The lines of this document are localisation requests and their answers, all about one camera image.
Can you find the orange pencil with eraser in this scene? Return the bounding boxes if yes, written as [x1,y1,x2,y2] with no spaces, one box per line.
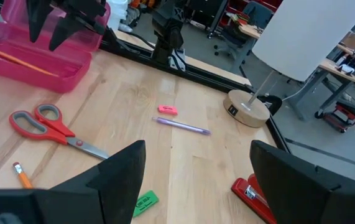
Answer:
[12,161,34,190]
[0,46,60,78]

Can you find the pink eraser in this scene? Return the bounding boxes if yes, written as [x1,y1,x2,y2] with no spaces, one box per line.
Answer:
[157,104,179,116]

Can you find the wooden top desk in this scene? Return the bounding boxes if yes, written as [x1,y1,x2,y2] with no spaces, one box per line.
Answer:
[284,43,355,122]

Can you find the grey office chair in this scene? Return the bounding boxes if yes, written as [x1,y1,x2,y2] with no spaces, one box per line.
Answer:
[213,1,273,60]

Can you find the white shade wooden base lamp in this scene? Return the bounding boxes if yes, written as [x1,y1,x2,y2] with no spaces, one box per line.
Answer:
[223,0,355,129]

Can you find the pink plastic pencil case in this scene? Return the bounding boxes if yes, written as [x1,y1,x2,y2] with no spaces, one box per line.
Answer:
[0,0,111,94]

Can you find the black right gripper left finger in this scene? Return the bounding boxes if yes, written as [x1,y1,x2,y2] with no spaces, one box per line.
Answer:
[0,139,147,224]

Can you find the red tool cart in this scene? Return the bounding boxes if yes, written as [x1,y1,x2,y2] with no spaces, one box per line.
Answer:
[314,100,355,134]

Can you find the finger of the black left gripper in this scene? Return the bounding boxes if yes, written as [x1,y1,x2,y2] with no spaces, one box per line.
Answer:
[26,0,53,44]
[48,14,106,52]

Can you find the red stapler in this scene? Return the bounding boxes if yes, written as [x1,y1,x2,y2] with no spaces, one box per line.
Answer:
[230,173,278,224]

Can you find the green eraser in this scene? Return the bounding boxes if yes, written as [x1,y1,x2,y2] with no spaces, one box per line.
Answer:
[132,190,160,218]

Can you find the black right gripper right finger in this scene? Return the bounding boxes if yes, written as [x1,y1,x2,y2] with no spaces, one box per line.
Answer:
[250,139,355,224]

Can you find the red handled scissors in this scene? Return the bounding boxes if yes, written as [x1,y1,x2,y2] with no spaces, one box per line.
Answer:
[8,103,110,161]

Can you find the black aluminium table frame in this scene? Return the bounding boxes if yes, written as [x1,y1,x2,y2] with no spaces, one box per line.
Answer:
[0,0,292,153]

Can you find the purple pen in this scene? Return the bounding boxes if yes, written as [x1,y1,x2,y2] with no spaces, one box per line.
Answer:
[152,116,213,136]

